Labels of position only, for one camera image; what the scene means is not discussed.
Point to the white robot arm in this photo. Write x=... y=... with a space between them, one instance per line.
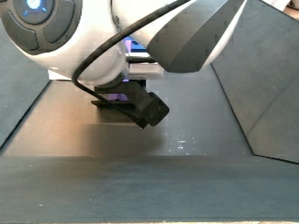
x=62 y=32

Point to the purple star-shaped bar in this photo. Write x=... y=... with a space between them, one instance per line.
x=118 y=97

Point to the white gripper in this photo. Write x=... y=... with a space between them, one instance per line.
x=142 y=67

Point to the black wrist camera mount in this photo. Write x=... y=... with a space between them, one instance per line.
x=146 y=110

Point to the black curved fixture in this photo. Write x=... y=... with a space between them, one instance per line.
x=100 y=103

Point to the blue insertion board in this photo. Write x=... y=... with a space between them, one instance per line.
x=134 y=46

